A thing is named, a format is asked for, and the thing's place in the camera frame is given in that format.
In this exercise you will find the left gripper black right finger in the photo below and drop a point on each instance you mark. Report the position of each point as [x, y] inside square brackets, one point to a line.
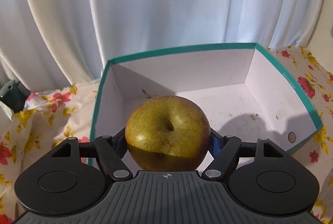
[225, 156]

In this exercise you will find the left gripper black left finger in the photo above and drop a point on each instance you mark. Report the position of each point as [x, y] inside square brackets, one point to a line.
[110, 151]

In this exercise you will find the brownish yellow pear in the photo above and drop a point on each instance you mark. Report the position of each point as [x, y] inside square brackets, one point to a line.
[168, 133]

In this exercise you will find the teal cardboard box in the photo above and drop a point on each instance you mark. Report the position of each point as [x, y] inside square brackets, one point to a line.
[243, 90]

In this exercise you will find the floral tablecloth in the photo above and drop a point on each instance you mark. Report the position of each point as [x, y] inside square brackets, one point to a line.
[52, 116]

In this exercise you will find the dark green object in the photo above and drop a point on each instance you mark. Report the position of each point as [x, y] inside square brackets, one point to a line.
[14, 95]

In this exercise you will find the white curtain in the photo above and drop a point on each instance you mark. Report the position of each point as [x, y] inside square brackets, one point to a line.
[49, 44]

